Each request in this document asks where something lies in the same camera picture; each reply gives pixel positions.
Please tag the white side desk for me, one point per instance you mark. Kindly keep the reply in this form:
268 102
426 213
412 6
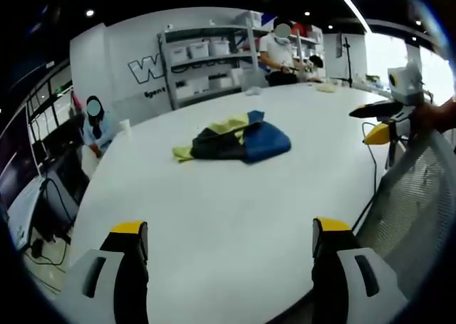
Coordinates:
25 210

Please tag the white storage box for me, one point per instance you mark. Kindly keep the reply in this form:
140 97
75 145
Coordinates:
199 50
220 47
177 53

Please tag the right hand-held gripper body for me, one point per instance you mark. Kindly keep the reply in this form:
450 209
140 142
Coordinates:
406 83

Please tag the blue black yellow garment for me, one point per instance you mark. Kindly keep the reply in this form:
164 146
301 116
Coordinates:
246 140

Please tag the white cup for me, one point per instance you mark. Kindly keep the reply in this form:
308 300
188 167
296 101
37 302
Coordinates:
124 127

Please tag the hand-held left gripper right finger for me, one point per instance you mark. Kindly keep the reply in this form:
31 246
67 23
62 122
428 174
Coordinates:
342 285

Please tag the grey metal shelving unit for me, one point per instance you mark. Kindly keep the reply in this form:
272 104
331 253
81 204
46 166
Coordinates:
210 67

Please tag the grey mesh office chair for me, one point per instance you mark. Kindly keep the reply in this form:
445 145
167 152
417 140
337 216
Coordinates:
413 203

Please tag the person's right hand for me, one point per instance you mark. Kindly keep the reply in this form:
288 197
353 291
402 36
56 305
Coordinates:
432 119

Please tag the pale yellow cloth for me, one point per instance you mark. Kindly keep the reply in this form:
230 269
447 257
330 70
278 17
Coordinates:
326 88

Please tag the black tripod stand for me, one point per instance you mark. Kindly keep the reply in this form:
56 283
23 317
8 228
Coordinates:
350 64

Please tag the small white crumpled cloth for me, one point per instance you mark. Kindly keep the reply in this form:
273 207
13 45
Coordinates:
253 90

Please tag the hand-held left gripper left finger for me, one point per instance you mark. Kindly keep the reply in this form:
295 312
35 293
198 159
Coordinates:
107 285

